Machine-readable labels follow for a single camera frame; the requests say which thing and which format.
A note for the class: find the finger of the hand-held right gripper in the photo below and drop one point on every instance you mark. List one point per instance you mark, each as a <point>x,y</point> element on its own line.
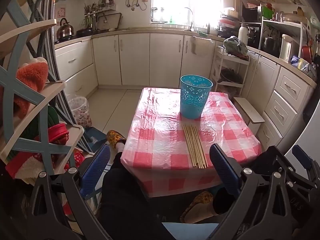
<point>277,158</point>
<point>301,156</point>

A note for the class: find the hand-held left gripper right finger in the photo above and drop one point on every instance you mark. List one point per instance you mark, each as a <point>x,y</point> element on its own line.
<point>225,170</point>

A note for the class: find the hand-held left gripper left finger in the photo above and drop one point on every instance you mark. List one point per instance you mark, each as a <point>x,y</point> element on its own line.
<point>96,170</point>

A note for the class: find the bunch of wooden chopsticks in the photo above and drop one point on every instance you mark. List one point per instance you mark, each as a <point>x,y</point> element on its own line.
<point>193,145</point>

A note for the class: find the blue perforated plastic basket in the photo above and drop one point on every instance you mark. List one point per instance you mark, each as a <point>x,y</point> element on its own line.
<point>192,100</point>

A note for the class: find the white appliance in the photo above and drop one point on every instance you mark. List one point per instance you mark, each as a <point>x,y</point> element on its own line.
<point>313,135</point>

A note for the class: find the person's black trouser leg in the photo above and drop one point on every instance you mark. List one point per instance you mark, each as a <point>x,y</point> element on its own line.
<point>125,200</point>
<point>222,200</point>

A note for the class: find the blue box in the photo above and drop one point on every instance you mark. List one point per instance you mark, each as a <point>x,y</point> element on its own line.
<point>96,137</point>

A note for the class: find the yellow patterned slipper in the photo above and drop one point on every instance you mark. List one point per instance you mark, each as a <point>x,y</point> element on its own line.
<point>115,137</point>
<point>197,205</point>

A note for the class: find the red knit item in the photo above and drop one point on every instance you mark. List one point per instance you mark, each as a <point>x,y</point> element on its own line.
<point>58,133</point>

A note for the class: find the small white stool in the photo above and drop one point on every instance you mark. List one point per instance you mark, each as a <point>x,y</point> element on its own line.
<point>247,110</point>

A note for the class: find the floral waste bin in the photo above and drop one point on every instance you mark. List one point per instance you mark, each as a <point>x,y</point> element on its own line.
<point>80,112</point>

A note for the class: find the red checked plastic tablecloth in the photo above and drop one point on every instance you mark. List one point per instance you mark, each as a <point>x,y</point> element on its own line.
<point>155,135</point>

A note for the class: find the person's light blue clothing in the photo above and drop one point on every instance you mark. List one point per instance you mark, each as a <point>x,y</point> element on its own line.
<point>190,230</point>

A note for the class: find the dark pan lid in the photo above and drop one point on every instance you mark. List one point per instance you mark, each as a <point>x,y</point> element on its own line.
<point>230,76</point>

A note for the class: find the blue packet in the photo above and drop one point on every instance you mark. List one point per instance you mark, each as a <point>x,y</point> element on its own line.
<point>296,60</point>

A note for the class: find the red pan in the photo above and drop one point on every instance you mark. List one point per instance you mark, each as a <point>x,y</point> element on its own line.
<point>307,53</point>

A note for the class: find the white rolling cart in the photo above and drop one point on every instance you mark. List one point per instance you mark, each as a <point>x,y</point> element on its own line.
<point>235,58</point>

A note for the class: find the white electric water boiler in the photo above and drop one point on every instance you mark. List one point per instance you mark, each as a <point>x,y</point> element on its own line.
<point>286,47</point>

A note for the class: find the orange plush hat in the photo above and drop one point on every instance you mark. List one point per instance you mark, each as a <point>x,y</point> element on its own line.
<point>32,76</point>

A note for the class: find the steel pot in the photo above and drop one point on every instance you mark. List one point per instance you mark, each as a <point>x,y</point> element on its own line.
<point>268,45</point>

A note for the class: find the cream base cabinets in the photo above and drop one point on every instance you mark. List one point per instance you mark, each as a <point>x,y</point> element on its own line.
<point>135,57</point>

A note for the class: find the bag of green vegetables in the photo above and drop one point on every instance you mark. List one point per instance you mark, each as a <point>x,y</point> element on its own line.
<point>235,46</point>

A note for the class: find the blue and beige shelf rack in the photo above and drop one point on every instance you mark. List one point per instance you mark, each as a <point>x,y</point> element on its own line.
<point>11,80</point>

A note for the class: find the white thermos jug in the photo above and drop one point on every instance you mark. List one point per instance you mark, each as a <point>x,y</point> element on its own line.
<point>243,35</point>

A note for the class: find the hanging plastic bag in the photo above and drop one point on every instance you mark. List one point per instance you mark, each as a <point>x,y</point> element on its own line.
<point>195,45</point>

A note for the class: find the white countertop shelf unit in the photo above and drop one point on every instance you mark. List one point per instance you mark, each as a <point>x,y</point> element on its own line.
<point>282,23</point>

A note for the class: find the black frying pan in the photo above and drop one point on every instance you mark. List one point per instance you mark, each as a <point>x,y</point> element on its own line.
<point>85,32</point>

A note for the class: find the green cloth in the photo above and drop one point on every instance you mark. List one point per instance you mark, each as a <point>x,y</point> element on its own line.
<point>201,33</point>

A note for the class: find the black slim faucet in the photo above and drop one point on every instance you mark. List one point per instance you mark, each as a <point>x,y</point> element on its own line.
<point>208,28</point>

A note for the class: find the steel kettle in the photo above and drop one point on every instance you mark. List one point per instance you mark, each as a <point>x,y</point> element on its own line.
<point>65,30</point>

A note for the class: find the stack of bowls and dishes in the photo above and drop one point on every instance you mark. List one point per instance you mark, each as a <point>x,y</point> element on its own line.
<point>227,22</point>

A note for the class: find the black microwave oven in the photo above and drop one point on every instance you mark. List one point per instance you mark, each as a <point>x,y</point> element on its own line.
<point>251,15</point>

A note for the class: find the green cutting board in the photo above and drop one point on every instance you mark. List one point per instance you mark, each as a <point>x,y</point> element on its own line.
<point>268,12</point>

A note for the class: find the leaning baking tray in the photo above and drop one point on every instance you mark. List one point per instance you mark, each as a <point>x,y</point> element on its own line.
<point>112,21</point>

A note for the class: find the curved steel faucet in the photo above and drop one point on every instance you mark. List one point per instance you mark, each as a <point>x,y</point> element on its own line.
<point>192,17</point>

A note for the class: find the window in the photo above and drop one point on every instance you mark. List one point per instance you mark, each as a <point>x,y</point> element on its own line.
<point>185,0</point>

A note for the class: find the wall spice rack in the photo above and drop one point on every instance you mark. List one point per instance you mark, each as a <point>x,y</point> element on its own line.
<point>100,7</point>

